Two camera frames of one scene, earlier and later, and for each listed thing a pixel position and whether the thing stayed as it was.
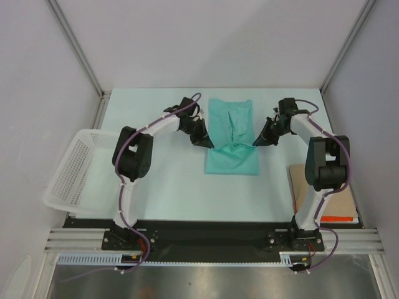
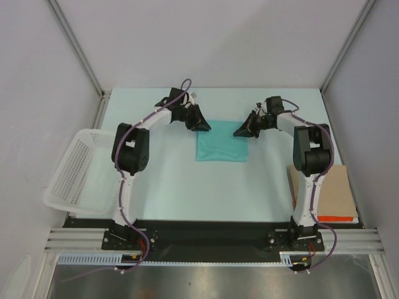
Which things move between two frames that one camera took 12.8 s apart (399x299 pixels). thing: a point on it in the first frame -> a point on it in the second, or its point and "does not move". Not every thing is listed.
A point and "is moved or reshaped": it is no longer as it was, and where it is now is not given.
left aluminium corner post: x=101 y=105 does not move
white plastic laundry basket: x=85 y=182 does not move
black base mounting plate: x=214 y=237 does not move
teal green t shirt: x=231 y=132 is moved or reshaped
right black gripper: x=265 y=138 -> x=249 y=129
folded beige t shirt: x=338 y=203 does not move
